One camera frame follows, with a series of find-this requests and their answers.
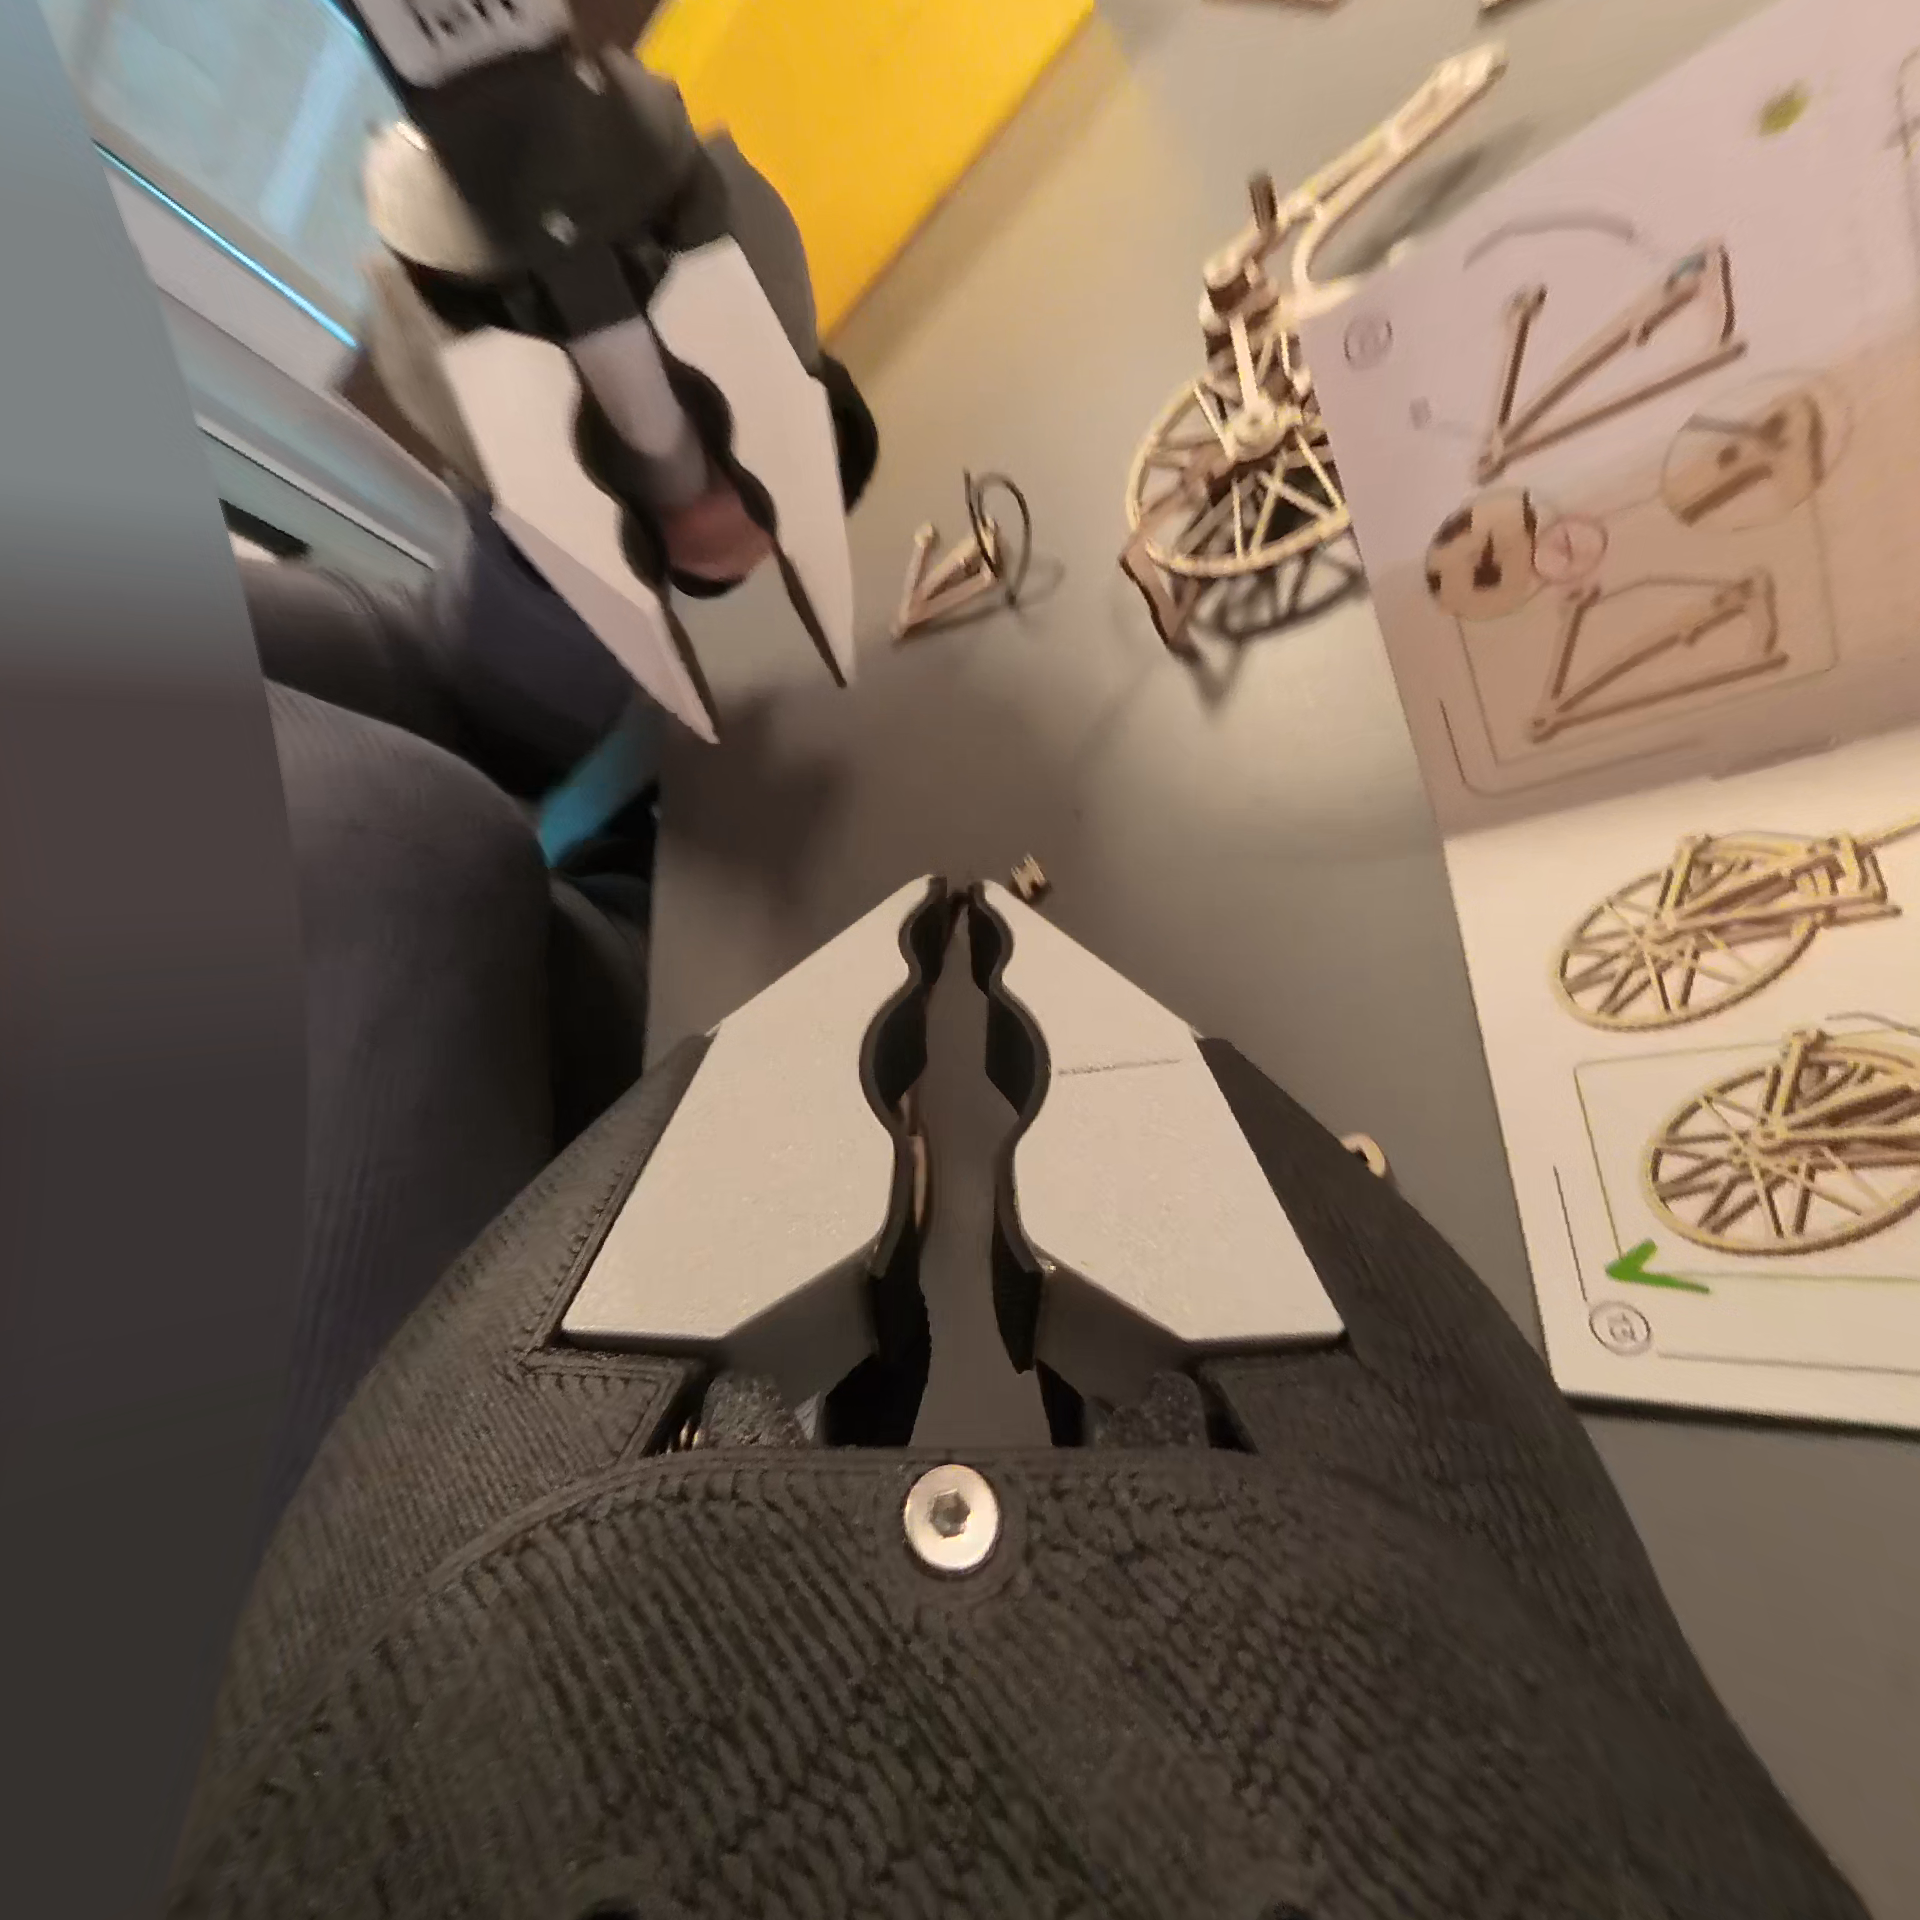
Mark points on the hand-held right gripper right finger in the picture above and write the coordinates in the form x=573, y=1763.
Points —
x=1169, y=1200

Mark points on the wooden frame part with rubber band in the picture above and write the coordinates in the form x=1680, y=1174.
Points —
x=938, y=578

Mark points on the instruction booklet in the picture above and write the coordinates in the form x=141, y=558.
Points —
x=1649, y=675

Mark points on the small wooden gear part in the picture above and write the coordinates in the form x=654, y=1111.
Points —
x=1028, y=878

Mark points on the yellow plastic bin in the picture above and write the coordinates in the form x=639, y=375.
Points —
x=900, y=120

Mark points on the wooden bicycle model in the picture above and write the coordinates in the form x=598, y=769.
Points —
x=1257, y=324

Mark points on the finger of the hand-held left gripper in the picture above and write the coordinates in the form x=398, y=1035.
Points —
x=556, y=464
x=780, y=391

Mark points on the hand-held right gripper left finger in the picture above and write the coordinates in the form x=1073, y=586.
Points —
x=719, y=1200

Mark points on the person's legs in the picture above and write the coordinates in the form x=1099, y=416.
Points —
x=420, y=932

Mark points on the light blue object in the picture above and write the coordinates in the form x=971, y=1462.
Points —
x=598, y=810

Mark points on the person's left hand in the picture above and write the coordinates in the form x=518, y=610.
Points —
x=714, y=543

